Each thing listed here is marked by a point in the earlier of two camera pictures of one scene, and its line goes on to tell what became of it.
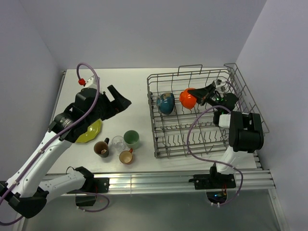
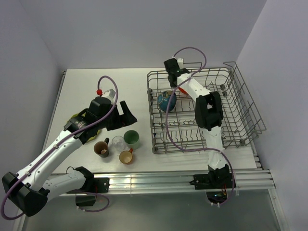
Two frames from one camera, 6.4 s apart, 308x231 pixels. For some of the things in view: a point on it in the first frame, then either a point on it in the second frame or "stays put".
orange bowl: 187,100 -> 182,90
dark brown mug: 101,147 stays put
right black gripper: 203,94 -> 173,85
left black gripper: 116,106 -> 126,119
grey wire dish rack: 181,107 stays put
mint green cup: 132,139 stays put
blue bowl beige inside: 165,102 stays put
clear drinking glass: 118,142 stays put
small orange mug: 125,157 stays put
